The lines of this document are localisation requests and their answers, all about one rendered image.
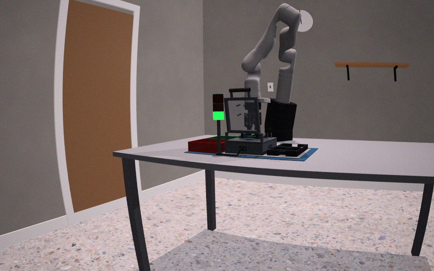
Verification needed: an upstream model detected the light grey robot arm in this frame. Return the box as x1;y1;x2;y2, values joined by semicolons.
241;3;301;104

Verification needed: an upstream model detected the red bin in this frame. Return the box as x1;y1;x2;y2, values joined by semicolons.
188;139;225;154

